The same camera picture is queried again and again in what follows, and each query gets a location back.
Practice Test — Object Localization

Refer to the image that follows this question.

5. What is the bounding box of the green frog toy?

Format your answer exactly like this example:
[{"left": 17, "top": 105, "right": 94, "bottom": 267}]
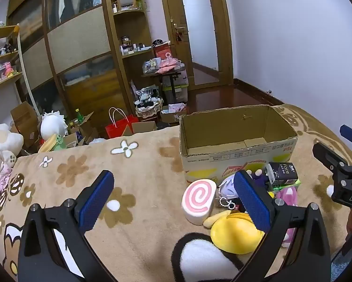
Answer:
[{"left": 54, "top": 134, "right": 67, "bottom": 151}]

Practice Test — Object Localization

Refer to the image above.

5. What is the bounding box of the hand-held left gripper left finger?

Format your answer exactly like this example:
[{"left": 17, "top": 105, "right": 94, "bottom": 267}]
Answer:
[{"left": 17, "top": 170, "right": 118, "bottom": 282}]

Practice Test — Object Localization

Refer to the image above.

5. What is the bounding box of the pink swirl roll plush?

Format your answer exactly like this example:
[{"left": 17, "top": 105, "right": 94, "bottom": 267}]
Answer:
[{"left": 181, "top": 179, "right": 218, "bottom": 225}]

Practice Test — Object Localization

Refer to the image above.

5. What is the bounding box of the wooden wardrobe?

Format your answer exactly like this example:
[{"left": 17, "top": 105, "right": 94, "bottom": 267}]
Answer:
[{"left": 7, "top": 0, "right": 127, "bottom": 125}]

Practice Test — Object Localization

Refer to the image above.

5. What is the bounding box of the pink plush toy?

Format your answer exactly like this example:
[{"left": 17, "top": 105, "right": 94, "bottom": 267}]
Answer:
[{"left": 274, "top": 186, "right": 299, "bottom": 248}]

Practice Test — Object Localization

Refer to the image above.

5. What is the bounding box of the small flat cardboard box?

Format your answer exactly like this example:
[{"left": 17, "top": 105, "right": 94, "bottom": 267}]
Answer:
[{"left": 131, "top": 121, "right": 158, "bottom": 136}]

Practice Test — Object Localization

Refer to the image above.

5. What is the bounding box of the yellow and white plush toy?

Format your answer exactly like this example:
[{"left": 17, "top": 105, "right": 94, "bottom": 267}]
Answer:
[{"left": 204, "top": 211, "right": 265, "bottom": 255}]

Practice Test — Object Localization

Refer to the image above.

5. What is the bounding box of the white pole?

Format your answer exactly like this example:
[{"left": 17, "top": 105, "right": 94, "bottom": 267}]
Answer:
[{"left": 16, "top": 31, "right": 37, "bottom": 110}]

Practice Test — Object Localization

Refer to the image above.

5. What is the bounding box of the lavender-haired plush doll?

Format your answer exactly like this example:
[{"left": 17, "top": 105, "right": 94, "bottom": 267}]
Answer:
[{"left": 218, "top": 169, "right": 271, "bottom": 212}]

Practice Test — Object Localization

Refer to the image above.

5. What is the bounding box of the small dark table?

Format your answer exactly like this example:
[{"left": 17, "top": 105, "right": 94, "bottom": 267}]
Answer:
[{"left": 141, "top": 65, "right": 189, "bottom": 104}]

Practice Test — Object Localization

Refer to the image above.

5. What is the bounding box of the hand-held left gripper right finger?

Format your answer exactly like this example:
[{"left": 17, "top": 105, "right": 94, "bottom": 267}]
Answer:
[{"left": 232, "top": 170, "right": 332, "bottom": 282}]

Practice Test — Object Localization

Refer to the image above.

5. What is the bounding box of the cardboard box with papers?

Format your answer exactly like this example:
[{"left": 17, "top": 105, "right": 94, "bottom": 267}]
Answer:
[{"left": 160, "top": 103, "right": 189, "bottom": 123}]

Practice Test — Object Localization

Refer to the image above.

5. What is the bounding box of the cardboard box with bottles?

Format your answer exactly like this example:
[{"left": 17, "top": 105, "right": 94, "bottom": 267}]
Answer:
[{"left": 67, "top": 112, "right": 99, "bottom": 148}]

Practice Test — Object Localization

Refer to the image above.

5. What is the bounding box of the black tissue pack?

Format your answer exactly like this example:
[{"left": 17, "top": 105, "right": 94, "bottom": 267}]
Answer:
[{"left": 266, "top": 162, "right": 299, "bottom": 186}]

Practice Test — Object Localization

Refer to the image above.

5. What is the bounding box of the wicker basket with lace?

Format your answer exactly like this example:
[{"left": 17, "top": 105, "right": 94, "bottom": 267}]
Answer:
[{"left": 135, "top": 98, "right": 164, "bottom": 118}]

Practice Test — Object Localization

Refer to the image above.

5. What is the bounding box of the white round plush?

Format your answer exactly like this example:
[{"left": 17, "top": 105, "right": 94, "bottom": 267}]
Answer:
[{"left": 41, "top": 110, "right": 68, "bottom": 141}]

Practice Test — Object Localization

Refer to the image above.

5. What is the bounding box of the pink clothes pile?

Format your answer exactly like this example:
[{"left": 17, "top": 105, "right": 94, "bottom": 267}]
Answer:
[{"left": 155, "top": 57, "right": 184, "bottom": 74}]

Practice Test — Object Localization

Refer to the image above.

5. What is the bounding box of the clear plastic storage box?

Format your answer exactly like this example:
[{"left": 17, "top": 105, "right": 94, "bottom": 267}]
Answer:
[{"left": 161, "top": 82, "right": 189, "bottom": 102}]

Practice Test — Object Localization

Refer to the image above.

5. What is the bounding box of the red paper bag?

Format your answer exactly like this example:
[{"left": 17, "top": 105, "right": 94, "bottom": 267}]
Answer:
[{"left": 105, "top": 107, "right": 140, "bottom": 139}]

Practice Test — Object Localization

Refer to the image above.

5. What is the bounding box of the green juice carton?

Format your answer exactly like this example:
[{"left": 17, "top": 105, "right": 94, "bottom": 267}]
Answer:
[{"left": 272, "top": 179, "right": 302, "bottom": 193}]

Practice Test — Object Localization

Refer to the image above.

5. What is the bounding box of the wooden shelf of figurines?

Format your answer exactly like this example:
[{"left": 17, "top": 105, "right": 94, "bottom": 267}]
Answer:
[{"left": 0, "top": 25, "right": 24, "bottom": 95}]

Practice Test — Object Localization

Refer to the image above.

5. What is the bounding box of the wooden door with glass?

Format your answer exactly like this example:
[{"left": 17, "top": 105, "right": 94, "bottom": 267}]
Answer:
[{"left": 158, "top": 0, "right": 234, "bottom": 92}]

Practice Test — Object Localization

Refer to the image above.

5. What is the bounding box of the brown cardboard box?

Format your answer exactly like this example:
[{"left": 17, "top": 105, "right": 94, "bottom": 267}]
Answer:
[{"left": 11, "top": 101, "right": 43, "bottom": 151}]

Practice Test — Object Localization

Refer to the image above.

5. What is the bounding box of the wooden corner shelf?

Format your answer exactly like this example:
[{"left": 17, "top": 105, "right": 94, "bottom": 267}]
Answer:
[{"left": 101, "top": 0, "right": 162, "bottom": 116}]

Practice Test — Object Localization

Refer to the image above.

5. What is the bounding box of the white bear plush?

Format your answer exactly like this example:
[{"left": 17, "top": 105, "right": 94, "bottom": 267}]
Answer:
[{"left": 0, "top": 123, "right": 24, "bottom": 180}]

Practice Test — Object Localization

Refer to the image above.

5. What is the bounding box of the beige flower-print blanket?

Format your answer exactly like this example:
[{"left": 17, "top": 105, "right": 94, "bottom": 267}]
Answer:
[{"left": 0, "top": 103, "right": 352, "bottom": 282}]

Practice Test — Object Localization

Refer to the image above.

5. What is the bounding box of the black and white plush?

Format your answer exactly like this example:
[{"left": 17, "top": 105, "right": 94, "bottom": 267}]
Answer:
[{"left": 134, "top": 86, "right": 162, "bottom": 108}]

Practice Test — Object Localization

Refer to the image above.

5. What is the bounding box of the red gift bag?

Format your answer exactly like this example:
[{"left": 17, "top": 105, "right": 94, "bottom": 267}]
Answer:
[{"left": 153, "top": 44, "right": 174, "bottom": 61}]

